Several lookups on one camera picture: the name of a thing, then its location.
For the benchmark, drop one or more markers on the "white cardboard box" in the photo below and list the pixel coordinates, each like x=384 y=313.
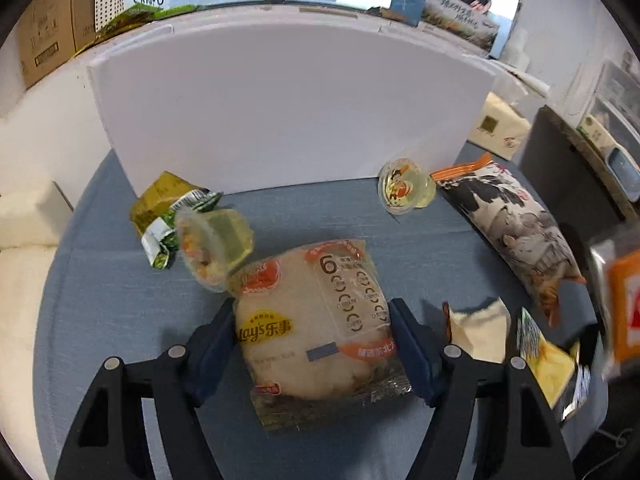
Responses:
x=290 y=110

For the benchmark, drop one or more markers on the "dark wooden cabinet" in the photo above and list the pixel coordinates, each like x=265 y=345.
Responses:
x=555 y=170

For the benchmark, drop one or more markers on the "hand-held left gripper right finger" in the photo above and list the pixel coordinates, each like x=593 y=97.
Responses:
x=417 y=355

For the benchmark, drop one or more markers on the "white rounded case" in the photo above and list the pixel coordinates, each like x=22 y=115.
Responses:
x=622 y=170

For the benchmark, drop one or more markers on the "round rice cracker packet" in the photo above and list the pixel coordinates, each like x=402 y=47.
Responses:
x=300 y=320

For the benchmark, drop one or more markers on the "yellow tissue pack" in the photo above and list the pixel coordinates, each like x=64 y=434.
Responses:
x=497 y=127

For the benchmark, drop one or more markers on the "white plastic bottle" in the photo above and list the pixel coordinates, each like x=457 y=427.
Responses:
x=516 y=47

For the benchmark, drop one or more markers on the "brown cardboard box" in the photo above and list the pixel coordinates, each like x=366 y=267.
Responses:
x=47 y=25

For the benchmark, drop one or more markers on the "clear plastic drawer unit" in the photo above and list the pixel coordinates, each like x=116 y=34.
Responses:
x=615 y=95

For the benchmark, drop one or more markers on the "cream snack packet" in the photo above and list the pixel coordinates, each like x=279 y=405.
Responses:
x=482 y=330

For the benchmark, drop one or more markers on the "black yellow chip packet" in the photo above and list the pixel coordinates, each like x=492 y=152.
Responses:
x=555 y=365

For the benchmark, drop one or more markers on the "yellow jelly cup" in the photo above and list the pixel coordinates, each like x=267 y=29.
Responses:
x=402 y=187
x=215 y=245

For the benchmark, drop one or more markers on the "pile of green packets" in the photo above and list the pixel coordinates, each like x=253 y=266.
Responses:
x=132 y=20

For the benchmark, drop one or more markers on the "orange snack packet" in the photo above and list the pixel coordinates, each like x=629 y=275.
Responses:
x=627 y=305

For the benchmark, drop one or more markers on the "cow print snack packet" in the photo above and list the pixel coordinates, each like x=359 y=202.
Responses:
x=515 y=230

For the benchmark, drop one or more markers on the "olive green snack packet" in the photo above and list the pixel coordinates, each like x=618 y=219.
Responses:
x=157 y=205

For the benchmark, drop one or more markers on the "blue gift box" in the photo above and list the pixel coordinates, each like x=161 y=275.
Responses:
x=406 y=4

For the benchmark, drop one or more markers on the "small dark snack packet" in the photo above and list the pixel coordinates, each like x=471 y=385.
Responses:
x=380 y=11

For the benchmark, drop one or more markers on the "cream cushioned seat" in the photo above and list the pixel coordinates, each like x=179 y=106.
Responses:
x=25 y=285

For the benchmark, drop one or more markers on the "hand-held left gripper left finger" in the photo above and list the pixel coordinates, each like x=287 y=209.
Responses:
x=212 y=355

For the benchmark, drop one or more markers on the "landscape print tissue box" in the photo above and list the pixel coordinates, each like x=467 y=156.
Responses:
x=460 y=20

